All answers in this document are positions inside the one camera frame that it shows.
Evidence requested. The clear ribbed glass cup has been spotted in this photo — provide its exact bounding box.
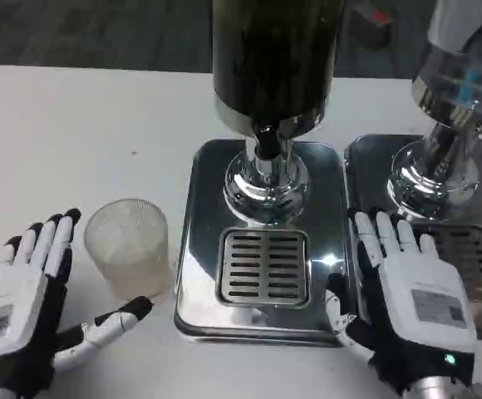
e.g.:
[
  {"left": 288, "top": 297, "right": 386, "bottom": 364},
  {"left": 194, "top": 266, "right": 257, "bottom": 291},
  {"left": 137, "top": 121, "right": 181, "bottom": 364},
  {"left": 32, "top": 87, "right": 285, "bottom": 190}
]
[{"left": 83, "top": 198, "right": 172, "bottom": 303}]

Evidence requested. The slotted steel drip grid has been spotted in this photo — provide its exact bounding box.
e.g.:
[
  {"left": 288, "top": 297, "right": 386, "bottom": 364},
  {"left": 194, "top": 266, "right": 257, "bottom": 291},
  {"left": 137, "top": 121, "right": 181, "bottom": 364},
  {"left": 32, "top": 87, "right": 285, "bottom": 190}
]
[
  {"left": 216, "top": 227, "right": 311, "bottom": 308},
  {"left": 411, "top": 223, "right": 482, "bottom": 303}
]

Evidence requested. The clear drink dispenser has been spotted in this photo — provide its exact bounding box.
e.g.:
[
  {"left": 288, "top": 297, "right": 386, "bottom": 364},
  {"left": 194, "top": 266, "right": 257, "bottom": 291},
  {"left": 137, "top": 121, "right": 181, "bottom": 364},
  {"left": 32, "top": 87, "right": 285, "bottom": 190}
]
[{"left": 386, "top": 0, "right": 482, "bottom": 224}]

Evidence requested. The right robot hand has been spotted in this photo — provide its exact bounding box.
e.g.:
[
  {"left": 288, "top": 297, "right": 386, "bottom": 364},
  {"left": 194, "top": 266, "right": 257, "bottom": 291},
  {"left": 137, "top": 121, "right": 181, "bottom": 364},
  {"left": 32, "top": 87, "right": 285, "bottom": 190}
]
[{"left": 324, "top": 210, "right": 478, "bottom": 397}]

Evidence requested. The black dispenser tap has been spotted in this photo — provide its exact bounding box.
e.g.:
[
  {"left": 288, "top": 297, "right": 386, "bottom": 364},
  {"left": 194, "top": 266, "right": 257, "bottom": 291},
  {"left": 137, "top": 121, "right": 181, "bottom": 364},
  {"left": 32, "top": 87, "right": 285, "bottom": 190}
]
[{"left": 252, "top": 120, "right": 282, "bottom": 160}]

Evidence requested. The dark drink dispenser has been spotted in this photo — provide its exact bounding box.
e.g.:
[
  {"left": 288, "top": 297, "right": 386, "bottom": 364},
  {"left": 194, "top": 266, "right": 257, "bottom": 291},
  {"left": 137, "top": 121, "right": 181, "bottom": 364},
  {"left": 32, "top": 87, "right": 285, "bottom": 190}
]
[{"left": 211, "top": 0, "right": 347, "bottom": 224}]

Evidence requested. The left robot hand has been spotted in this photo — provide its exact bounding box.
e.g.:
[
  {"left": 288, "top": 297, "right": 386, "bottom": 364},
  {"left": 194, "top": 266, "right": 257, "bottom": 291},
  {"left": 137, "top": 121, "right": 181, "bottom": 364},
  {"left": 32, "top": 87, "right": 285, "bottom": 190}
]
[{"left": 0, "top": 208, "right": 155, "bottom": 390}]

